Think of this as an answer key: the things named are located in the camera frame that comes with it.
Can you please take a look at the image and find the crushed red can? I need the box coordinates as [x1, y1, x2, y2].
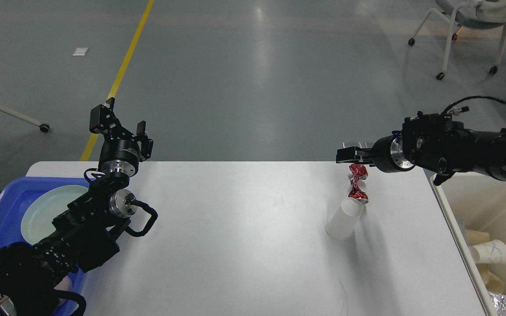
[348, 163, 368, 205]

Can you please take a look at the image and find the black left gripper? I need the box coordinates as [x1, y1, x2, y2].
[89, 97, 153, 177]

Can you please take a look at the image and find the brown paper bag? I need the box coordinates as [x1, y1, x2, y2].
[465, 229, 505, 294]

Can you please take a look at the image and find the grey office chair right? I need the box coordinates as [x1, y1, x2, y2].
[408, 0, 506, 81]

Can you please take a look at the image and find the left floor outlet plate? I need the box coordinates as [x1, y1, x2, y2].
[343, 141, 367, 149]

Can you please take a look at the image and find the light green plate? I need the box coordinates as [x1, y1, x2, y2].
[20, 185, 88, 245]

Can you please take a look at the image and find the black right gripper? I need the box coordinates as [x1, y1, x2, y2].
[336, 135, 416, 173]

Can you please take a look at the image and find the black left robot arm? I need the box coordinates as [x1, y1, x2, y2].
[0, 97, 158, 316]

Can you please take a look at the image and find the small beige cup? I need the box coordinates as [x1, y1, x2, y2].
[325, 197, 364, 241]

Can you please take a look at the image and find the blue plastic tray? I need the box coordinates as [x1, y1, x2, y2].
[0, 177, 88, 316]

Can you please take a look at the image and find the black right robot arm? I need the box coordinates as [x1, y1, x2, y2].
[336, 95, 506, 186]

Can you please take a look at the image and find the beige plastic bin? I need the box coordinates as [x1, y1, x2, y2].
[433, 172, 506, 316]

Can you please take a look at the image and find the white paper bowl cup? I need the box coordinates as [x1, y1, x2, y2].
[469, 240, 506, 264]

